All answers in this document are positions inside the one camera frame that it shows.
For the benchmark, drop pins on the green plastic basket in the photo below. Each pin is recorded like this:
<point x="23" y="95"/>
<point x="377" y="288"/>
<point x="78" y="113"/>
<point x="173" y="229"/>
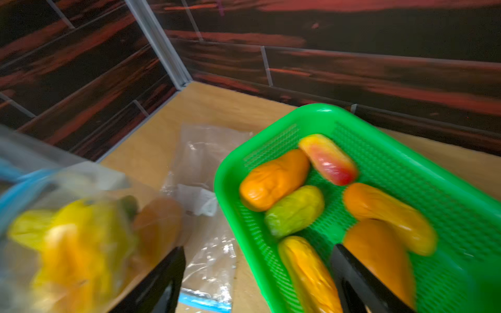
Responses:
<point x="428" y="236"/>

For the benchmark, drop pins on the orange mango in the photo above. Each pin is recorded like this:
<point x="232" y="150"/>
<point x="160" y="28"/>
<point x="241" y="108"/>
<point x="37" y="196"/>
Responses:
<point x="273" y="180"/>

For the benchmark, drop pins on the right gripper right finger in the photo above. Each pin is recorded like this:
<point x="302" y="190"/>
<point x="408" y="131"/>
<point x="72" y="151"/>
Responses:
<point x="359" y="290"/>

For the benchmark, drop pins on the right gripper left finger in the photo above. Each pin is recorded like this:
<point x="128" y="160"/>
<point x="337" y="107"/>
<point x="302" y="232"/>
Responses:
<point x="160" y="290"/>

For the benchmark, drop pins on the yellow green mango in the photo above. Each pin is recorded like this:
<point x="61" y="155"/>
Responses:
<point x="295" y="212"/>

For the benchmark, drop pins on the clear zip bag blue zipper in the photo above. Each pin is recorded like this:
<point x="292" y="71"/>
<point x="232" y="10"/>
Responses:
<point x="76" y="236"/>

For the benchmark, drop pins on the red yellow mango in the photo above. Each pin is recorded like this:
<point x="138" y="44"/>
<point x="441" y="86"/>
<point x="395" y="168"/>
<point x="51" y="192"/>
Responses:
<point x="329" y="160"/>

